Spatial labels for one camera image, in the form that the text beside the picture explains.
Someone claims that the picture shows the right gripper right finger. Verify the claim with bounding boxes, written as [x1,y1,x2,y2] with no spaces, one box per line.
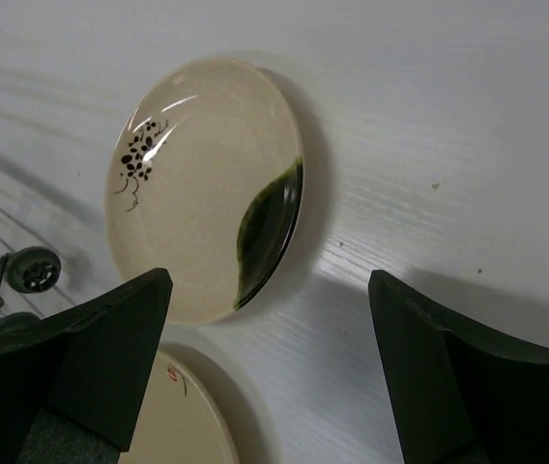
[368,270,549,463]

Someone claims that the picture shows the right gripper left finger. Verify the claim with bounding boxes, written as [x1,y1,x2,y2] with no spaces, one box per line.
[0,268,173,463]

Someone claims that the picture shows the cream plate small motifs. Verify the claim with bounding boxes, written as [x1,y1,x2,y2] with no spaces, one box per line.
[119,350,240,464]

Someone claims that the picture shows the cream plate green patch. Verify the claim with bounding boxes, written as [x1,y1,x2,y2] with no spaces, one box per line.
[104,57,304,326]

